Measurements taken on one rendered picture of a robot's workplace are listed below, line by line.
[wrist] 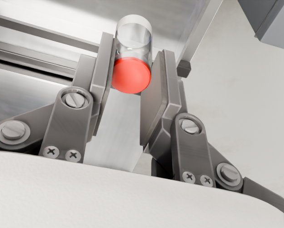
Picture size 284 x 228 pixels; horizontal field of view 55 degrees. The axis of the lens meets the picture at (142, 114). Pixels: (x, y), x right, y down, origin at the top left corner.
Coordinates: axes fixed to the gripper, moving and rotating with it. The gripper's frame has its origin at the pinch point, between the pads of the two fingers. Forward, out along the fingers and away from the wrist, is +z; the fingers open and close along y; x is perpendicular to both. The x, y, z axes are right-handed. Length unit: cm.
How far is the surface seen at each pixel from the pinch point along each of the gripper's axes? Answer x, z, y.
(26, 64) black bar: -19.6, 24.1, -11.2
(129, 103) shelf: -24.0, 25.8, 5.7
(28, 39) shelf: -16.7, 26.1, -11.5
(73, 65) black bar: -18.3, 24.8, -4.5
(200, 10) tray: -4.0, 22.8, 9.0
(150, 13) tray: -7.4, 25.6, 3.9
